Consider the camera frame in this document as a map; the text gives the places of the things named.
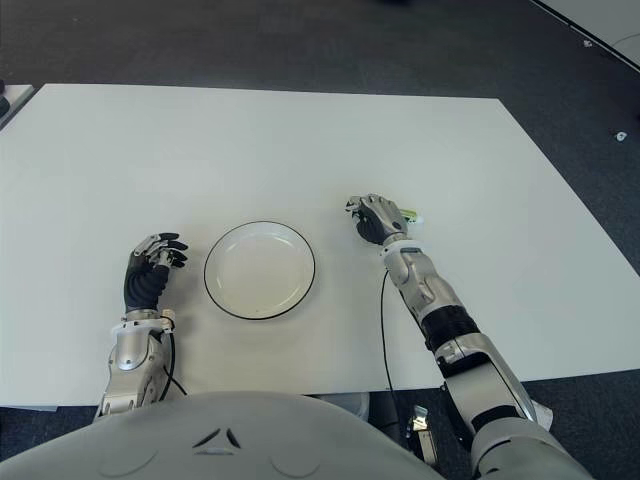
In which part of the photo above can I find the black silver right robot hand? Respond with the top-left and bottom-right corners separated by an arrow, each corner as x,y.
343,193 -> 407,247

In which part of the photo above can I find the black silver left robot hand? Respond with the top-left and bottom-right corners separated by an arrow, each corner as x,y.
122,231 -> 190,315

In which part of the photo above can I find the white plate with black rim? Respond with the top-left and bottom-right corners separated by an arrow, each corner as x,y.
203,219 -> 317,321

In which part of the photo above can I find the grey robot torso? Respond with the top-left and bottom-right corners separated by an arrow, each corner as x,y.
0,389 -> 446,480

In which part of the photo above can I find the white bucket under table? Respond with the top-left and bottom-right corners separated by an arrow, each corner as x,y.
319,392 -> 371,416

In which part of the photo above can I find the white side table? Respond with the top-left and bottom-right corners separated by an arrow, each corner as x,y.
0,83 -> 37,131

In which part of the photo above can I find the white paper slip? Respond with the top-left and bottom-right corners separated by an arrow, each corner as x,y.
529,397 -> 554,431

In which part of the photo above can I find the white neighbouring table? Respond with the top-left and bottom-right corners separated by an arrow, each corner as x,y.
532,0 -> 640,66

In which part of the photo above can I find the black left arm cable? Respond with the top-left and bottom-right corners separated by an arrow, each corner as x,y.
159,329 -> 190,399

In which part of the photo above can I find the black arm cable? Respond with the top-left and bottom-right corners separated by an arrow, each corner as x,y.
380,269 -> 396,394
159,329 -> 190,399

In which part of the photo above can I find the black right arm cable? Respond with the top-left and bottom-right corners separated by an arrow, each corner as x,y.
380,269 -> 396,394

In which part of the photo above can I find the metal bracket under table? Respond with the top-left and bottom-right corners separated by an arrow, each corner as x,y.
405,403 -> 440,466

